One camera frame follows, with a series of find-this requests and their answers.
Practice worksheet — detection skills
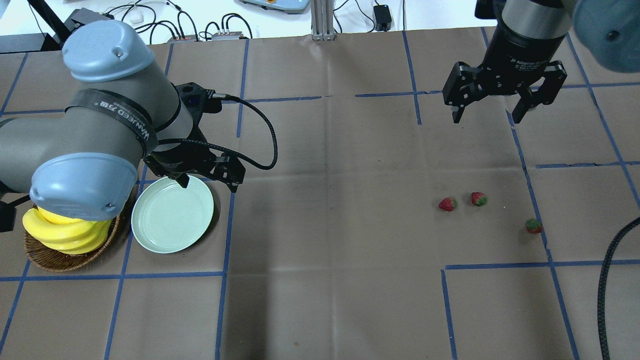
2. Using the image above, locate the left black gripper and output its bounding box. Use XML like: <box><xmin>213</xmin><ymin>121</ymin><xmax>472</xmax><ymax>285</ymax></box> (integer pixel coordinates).
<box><xmin>144</xmin><ymin>82</ymin><xmax>246</xmax><ymax>194</ymax></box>

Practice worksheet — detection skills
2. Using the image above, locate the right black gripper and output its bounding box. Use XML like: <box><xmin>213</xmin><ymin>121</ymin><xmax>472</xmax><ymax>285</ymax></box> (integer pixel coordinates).
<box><xmin>442</xmin><ymin>30</ymin><xmax>568</xmax><ymax>125</ymax></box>

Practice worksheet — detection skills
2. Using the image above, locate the red strawberry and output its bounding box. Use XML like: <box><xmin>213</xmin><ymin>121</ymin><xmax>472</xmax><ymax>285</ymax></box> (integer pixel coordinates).
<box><xmin>438</xmin><ymin>196</ymin><xmax>458</xmax><ymax>212</ymax></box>
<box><xmin>525</xmin><ymin>218</ymin><xmax>544</xmax><ymax>234</ymax></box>
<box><xmin>470</xmin><ymin>191</ymin><xmax>489</xmax><ymax>207</ymax></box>

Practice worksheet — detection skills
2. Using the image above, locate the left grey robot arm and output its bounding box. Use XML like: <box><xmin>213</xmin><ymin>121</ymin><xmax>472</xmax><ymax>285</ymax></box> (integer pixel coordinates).
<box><xmin>0</xmin><ymin>20</ymin><xmax>246</xmax><ymax>221</ymax></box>

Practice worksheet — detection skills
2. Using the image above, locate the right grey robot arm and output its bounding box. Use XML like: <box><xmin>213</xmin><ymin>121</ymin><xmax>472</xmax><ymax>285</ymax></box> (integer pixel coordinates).
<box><xmin>442</xmin><ymin>0</ymin><xmax>640</xmax><ymax>124</ymax></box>

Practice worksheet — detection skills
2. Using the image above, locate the light green plate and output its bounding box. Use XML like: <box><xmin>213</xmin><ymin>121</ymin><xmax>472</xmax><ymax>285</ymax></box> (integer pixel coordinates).
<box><xmin>130</xmin><ymin>175</ymin><xmax>215</xmax><ymax>255</ymax></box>

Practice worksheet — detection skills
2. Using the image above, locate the black power adapter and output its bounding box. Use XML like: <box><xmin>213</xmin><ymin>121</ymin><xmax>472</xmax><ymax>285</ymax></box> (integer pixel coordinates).
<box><xmin>372</xmin><ymin>4</ymin><xmax>393</xmax><ymax>32</ymax></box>

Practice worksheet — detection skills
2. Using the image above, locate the yellow banana bunch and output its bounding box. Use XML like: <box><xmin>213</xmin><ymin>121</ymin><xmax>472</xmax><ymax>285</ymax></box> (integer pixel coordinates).
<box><xmin>22</xmin><ymin>207</ymin><xmax>112</xmax><ymax>256</ymax></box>

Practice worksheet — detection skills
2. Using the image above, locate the brown wicker basket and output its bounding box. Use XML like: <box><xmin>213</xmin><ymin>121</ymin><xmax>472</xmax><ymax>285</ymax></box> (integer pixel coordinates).
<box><xmin>23</xmin><ymin>184</ymin><xmax>140</xmax><ymax>273</ymax></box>

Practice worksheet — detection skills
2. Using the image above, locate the black box device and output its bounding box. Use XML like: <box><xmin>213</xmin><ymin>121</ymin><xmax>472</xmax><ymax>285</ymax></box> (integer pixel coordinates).
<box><xmin>64</xmin><ymin>7</ymin><xmax>114</xmax><ymax>32</ymax></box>

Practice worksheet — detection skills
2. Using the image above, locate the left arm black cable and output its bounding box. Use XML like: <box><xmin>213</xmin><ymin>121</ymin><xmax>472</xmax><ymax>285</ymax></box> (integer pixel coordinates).
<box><xmin>159</xmin><ymin>92</ymin><xmax>279</xmax><ymax>171</ymax></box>

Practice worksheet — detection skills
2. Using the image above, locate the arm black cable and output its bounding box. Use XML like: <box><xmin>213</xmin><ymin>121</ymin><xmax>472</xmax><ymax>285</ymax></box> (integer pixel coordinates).
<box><xmin>159</xmin><ymin>92</ymin><xmax>279</xmax><ymax>171</ymax></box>
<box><xmin>597</xmin><ymin>216</ymin><xmax>640</xmax><ymax>360</ymax></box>

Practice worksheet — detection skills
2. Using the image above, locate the aluminium profile post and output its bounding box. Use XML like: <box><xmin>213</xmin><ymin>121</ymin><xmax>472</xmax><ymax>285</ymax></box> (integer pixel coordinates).
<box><xmin>310</xmin><ymin>0</ymin><xmax>336</xmax><ymax>41</ymax></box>

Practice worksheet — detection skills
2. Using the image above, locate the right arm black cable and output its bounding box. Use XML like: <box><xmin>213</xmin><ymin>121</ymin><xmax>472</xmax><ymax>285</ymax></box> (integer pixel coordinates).
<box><xmin>597</xmin><ymin>216</ymin><xmax>640</xmax><ymax>360</ymax></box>

